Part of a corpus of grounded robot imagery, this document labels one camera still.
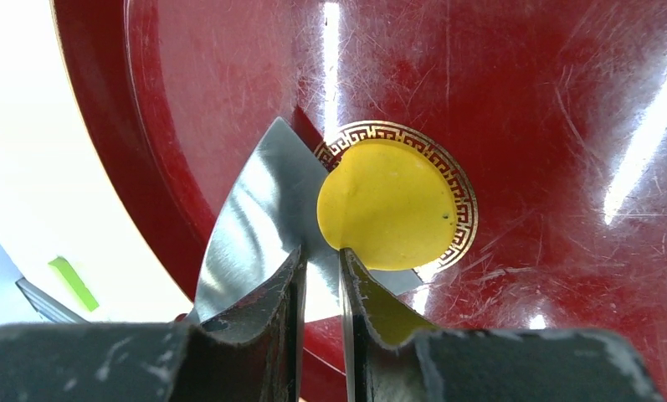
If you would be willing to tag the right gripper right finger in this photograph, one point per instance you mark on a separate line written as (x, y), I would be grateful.
(394, 354)

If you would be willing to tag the yellow dough ball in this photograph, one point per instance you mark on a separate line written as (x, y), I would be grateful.
(389, 204)

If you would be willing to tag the red round tray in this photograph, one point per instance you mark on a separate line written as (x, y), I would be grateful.
(495, 164)

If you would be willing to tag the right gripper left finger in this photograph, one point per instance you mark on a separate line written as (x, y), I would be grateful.
(251, 351)

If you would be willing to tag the metal scraper wooden handle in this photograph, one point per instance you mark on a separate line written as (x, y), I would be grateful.
(270, 211)

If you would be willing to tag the green small block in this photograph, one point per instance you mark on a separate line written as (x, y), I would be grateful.
(74, 283)

